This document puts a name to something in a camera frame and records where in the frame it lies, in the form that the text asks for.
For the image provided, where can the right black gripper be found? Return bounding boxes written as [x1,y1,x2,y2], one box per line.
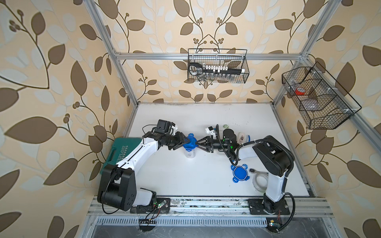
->
[196,136,230,153]

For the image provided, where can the blue lid of cup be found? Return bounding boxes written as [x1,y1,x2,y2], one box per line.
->
[183,133,197,152]
[231,164,250,183]

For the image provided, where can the clear toiletry cup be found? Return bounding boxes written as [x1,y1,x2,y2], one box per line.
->
[185,149,196,158]

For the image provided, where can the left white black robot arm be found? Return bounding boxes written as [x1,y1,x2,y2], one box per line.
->
[97,131,190,211]

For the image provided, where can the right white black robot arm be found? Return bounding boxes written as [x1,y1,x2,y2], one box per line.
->
[195,129,294,214]

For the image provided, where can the clear tape roll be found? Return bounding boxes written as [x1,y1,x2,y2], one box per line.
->
[253,172,268,193]

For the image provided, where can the green plastic tool case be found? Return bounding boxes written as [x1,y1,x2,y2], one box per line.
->
[100,137,142,173]

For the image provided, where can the red item in basket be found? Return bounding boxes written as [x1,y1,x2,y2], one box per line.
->
[295,87,306,96]

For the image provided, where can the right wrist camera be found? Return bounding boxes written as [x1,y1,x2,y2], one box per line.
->
[205,127,216,138]

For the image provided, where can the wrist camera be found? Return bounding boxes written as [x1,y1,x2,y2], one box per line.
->
[205,127,216,138]
[155,120,178,135]

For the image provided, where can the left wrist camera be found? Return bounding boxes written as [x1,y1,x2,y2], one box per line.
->
[155,120,178,135]

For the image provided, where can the black handled scissors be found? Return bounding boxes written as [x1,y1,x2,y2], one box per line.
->
[188,62,207,76]

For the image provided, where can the back black wire basket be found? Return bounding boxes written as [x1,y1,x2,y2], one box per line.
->
[187,48,250,84]

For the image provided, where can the black wire basket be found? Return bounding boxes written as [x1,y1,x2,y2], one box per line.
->
[282,62,362,130]
[187,48,250,84]

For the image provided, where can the white black socket rail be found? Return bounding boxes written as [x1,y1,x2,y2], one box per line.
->
[205,65,246,75]

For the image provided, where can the aluminium front rail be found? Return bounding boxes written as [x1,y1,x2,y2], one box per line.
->
[86,195,334,218]

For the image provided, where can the right black wire basket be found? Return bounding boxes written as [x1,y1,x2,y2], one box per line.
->
[282,62,362,130]

